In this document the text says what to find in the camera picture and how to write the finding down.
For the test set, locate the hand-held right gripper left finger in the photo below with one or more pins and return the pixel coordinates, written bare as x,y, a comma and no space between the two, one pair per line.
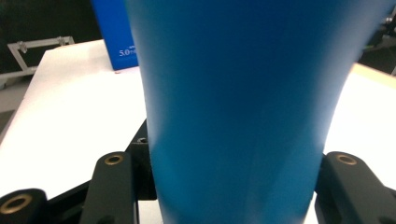
113,186

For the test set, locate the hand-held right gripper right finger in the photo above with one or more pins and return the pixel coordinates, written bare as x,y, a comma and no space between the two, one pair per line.
348,189

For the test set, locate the blue detergent bottle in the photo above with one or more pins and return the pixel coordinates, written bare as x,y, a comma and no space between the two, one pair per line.
236,109

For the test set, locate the blue cardboard box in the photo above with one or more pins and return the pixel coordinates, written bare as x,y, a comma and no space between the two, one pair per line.
116,31

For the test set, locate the grey metal frame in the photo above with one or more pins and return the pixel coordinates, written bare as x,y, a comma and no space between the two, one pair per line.
21,46

